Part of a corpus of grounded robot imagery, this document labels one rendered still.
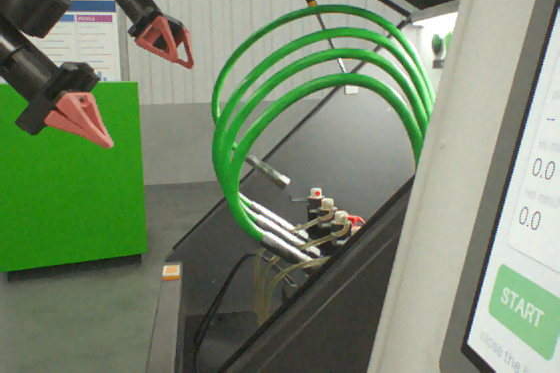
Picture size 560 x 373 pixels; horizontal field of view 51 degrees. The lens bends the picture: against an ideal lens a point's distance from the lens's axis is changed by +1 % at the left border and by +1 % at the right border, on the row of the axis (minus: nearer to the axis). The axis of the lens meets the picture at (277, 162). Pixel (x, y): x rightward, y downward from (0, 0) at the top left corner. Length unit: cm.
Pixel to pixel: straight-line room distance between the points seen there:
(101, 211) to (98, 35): 346
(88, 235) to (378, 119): 323
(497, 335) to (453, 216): 11
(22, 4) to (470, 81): 52
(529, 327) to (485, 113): 17
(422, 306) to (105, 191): 377
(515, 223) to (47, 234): 395
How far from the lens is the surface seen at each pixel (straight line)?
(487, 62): 49
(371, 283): 58
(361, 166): 125
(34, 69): 77
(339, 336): 60
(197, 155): 742
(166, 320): 97
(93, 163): 416
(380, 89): 66
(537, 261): 38
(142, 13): 109
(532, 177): 39
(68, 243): 426
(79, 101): 78
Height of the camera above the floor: 133
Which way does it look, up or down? 9 degrees down
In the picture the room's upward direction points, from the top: 1 degrees counter-clockwise
